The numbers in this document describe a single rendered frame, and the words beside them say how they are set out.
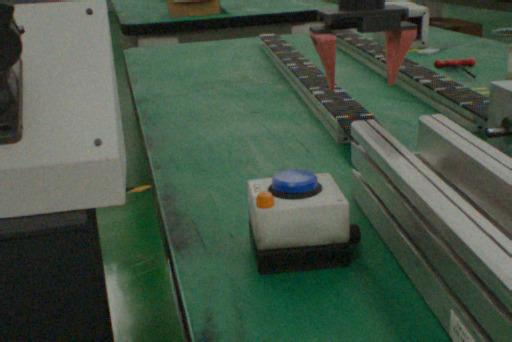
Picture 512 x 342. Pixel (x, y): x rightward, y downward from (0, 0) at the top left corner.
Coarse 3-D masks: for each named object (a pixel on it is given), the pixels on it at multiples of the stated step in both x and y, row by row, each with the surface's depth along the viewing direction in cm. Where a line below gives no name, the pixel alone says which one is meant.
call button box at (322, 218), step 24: (312, 192) 56; (336, 192) 57; (264, 216) 54; (288, 216) 54; (312, 216) 55; (336, 216) 55; (264, 240) 55; (288, 240) 55; (312, 240) 55; (336, 240) 56; (360, 240) 60; (264, 264) 56; (288, 264) 56; (312, 264) 56; (336, 264) 56
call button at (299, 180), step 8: (280, 176) 57; (288, 176) 57; (296, 176) 57; (304, 176) 57; (312, 176) 57; (272, 184) 57; (280, 184) 56; (288, 184) 56; (296, 184) 56; (304, 184) 56; (312, 184) 56; (288, 192) 56; (296, 192) 56
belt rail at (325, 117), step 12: (264, 48) 171; (276, 60) 151; (288, 72) 132; (300, 84) 118; (312, 96) 107; (312, 108) 108; (324, 108) 98; (324, 120) 99; (336, 120) 91; (336, 132) 92
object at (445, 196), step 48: (384, 144) 61; (432, 144) 66; (480, 144) 59; (384, 192) 59; (432, 192) 49; (480, 192) 56; (384, 240) 60; (432, 240) 47; (480, 240) 41; (432, 288) 48; (480, 288) 40; (480, 336) 40
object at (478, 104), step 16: (336, 32) 173; (352, 32) 171; (368, 48) 145; (384, 48) 144; (416, 64) 124; (416, 80) 112; (432, 80) 110; (448, 80) 109; (448, 96) 99; (464, 96) 98; (480, 96) 97; (480, 112) 89
